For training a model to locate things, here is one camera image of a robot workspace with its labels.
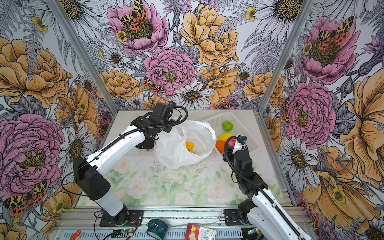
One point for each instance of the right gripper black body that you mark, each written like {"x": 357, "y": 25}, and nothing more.
{"x": 231, "y": 159}

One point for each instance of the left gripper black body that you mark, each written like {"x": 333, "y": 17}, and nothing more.
{"x": 166, "y": 123}

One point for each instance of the red toy fruit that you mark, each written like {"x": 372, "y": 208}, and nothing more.
{"x": 232, "y": 143}

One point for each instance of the orange toy fruit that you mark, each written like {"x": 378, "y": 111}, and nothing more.
{"x": 220, "y": 146}

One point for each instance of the yellow toy banana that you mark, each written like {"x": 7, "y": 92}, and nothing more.
{"x": 225, "y": 137}

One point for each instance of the green toy fruit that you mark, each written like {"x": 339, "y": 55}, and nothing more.
{"x": 227, "y": 126}

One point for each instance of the white plastic bag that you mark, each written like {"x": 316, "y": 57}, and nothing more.
{"x": 170, "y": 149}

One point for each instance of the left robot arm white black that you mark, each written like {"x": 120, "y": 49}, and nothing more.
{"x": 89, "y": 172}

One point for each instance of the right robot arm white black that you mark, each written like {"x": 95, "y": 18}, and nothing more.
{"x": 261, "y": 209}

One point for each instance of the small orange yellow fruit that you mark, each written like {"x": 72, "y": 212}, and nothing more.
{"x": 190, "y": 146}

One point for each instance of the white perforated plastic basket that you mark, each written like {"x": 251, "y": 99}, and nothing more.
{"x": 239, "y": 128}

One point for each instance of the red white cardboard box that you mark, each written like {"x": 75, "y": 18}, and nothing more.
{"x": 196, "y": 232}

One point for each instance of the green circuit board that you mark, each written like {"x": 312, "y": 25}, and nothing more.
{"x": 123, "y": 232}

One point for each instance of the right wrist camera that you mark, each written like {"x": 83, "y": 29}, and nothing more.
{"x": 240, "y": 144}

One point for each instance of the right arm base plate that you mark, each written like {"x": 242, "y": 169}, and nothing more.
{"x": 235, "y": 217}

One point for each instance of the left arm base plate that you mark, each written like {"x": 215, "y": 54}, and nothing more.
{"x": 126, "y": 218}

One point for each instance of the aluminium front rail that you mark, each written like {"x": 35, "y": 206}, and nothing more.
{"x": 176, "y": 217}

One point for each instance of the red handled tool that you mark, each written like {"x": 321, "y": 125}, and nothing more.
{"x": 76, "y": 235}

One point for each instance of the aluminium corner post left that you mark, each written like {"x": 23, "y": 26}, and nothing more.
{"x": 76, "y": 42}

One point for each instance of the aluminium corner post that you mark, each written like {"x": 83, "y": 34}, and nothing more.
{"x": 291, "y": 41}
{"x": 76, "y": 42}

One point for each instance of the aluminium corner post right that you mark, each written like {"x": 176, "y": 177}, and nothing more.
{"x": 291, "y": 41}

